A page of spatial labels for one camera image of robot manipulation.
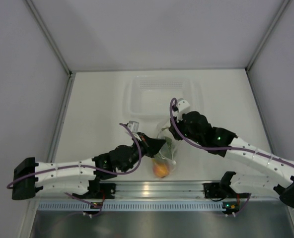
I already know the green netted fake melon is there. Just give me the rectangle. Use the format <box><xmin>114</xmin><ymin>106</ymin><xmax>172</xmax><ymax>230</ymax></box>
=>
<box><xmin>161</xmin><ymin>127</ymin><xmax>174</xmax><ymax>155</ymax></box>

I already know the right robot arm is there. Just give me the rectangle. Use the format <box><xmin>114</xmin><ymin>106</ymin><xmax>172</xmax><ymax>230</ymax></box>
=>
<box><xmin>170</xmin><ymin>111</ymin><xmax>294</xmax><ymax>208</ymax></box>

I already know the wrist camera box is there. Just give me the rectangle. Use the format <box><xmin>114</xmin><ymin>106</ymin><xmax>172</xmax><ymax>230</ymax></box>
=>
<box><xmin>127</xmin><ymin>120</ymin><xmax>139</xmax><ymax>134</ymax></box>
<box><xmin>176</xmin><ymin>98</ymin><xmax>190</xmax><ymax>118</ymax></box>

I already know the white perforated plastic basket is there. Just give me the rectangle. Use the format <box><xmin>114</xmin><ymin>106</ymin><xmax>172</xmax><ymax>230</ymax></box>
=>
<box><xmin>124</xmin><ymin>75</ymin><xmax>204</xmax><ymax>119</ymax></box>

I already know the pink fake food piece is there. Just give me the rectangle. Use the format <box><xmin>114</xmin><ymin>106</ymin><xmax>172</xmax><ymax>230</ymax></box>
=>
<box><xmin>152</xmin><ymin>160</ymin><xmax>170</xmax><ymax>178</ymax></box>

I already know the clear zip top bag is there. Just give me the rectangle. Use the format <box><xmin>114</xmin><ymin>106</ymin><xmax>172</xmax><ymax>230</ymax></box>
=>
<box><xmin>152</xmin><ymin>119</ymin><xmax>181</xmax><ymax>179</ymax></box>

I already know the aluminium mounting rail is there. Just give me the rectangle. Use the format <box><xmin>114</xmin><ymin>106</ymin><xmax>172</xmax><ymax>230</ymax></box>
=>
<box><xmin>50</xmin><ymin>180</ymin><xmax>294</xmax><ymax>199</ymax></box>

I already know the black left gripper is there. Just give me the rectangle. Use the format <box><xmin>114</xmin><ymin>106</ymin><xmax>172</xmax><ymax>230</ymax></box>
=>
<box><xmin>121</xmin><ymin>132</ymin><xmax>166</xmax><ymax>173</ymax></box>

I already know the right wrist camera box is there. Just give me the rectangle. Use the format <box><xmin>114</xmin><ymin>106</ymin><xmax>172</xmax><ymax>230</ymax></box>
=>
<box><xmin>176</xmin><ymin>98</ymin><xmax>190</xmax><ymax>118</ymax></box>

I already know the slotted grey cable duct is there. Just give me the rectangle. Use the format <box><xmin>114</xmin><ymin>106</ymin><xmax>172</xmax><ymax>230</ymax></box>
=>
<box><xmin>38</xmin><ymin>201</ymin><xmax>236</xmax><ymax>212</ymax></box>

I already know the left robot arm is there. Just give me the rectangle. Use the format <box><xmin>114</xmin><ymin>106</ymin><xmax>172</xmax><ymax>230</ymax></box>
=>
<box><xmin>7</xmin><ymin>132</ymin><xmax>166</xmax><ymax>200</ymax></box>

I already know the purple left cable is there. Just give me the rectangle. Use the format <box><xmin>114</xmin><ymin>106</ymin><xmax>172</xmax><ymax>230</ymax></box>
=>
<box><xmin>6</xmin><ymin>122</ymin><xmax>143</xmax><ymax>189</ymax></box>

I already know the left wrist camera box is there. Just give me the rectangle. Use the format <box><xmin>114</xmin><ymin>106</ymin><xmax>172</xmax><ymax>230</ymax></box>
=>
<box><xmin>127</xmin><ymin>120</ymin><xmax>139</xmax><ymax>134</ymax></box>

